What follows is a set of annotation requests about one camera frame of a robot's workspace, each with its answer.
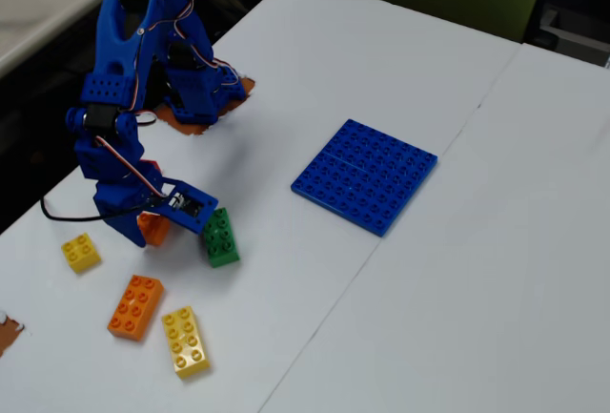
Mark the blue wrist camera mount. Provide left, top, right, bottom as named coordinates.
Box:
left=156, top=176, right=219, bottom=236

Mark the green 2x4 toy block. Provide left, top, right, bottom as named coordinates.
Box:
left=199, top=207, right=242, bottom=270

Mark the white side table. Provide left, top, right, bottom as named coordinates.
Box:
left=0, top=0, right=161, bottom=78

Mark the yellow 2x4 toy block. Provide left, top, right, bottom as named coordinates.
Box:
left=160, top=305, right=213, bottom=380

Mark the red white servo wire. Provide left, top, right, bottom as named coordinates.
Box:
left=93, top=134, right=166, bottom=199

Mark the orange 2x2 toy block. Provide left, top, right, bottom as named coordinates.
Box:
left=136, top=211, right=172, bottom=247

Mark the yellow 2x2 toy block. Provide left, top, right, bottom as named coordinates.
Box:
left=60, top=232, right=103, bottom=275

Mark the black camera cable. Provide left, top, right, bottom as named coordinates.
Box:
left=39, top=196, right=168, bottom=222

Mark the orange 2x4 toy block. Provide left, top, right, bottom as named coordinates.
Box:
left=106, top=274, right=166, bottom=342

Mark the grey storage box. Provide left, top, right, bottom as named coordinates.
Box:
left=538, top=2, right=610, bottom=70

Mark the blue 8x8 stud baseplate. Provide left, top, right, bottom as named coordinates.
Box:
left=290, top=118, right=439, bottom=238

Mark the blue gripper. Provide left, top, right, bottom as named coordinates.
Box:
left=92, top=157, right=168, bottom=248

